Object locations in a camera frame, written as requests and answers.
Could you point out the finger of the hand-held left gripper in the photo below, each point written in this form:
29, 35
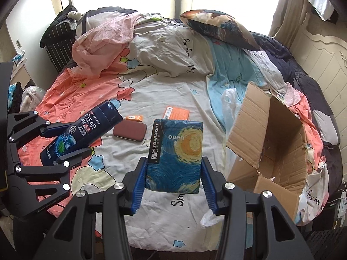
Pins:
51, 130
73, 155

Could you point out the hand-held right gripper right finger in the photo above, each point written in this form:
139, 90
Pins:
209, 192

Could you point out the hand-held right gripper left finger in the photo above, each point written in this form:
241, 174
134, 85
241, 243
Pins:
138, 187

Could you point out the dark blue shampoo bottle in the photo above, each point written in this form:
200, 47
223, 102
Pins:
81, 130

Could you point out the blue painted-print tissue pack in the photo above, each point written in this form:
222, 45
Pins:
176, 154

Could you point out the brown cardboard box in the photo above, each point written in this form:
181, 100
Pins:
273, 146

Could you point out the crumpled clear plastic bag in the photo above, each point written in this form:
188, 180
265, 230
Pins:
32, 97

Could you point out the white bedside cabinet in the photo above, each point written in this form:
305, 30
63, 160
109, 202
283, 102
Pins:
23, 73

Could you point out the blue tissue box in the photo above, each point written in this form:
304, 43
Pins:
19, 57

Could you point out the maroon zip case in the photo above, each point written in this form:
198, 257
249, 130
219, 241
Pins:
129, 131

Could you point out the small orange tube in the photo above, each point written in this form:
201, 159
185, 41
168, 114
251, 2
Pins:
134, 118

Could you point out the black striped suitcase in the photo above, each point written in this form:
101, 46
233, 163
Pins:
59, 46

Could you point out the orange flat packet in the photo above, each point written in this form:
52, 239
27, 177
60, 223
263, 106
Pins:
176, 112

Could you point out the translucent white plastic bag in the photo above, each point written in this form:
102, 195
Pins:
230, 101

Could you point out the star-printed duvet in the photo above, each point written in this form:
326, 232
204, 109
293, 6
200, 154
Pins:
162, 92

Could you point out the pink cloth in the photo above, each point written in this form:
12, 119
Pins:
103, 40

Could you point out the small white plush toy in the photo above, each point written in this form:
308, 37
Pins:
74, 15

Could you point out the black plastic crate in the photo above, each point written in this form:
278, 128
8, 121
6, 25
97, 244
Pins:
328, 245

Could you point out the dark navy blanket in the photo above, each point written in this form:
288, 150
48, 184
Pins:
298, 67

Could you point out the dark printed pillow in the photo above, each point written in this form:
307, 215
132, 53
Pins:
225, 27

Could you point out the cream carved headboard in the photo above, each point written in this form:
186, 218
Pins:
325, 59

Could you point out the hanging clothes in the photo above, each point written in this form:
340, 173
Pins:
322, 2

